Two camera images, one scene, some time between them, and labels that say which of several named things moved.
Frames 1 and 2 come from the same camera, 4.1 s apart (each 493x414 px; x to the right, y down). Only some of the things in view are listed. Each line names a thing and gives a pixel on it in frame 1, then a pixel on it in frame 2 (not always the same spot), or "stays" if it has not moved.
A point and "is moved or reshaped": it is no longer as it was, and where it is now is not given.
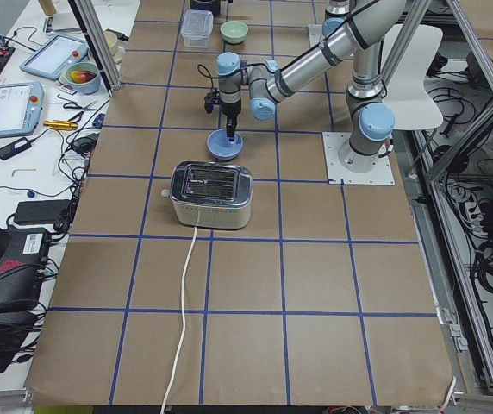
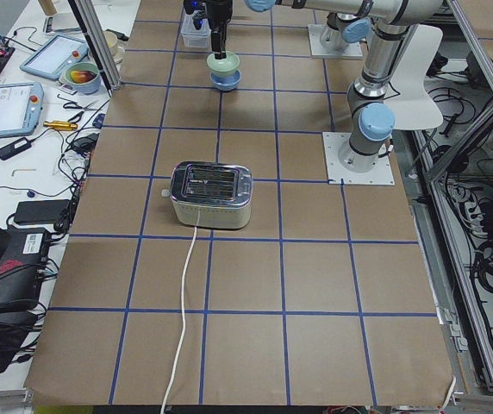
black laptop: x=6 y=265 stays
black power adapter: x=14 y=147 stays
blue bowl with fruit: x=84 y=77 stays
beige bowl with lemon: x=116 y=47 stays
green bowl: x=234 y=32 is moved or reshaped
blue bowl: x=221 y=147 is moved or reshaped
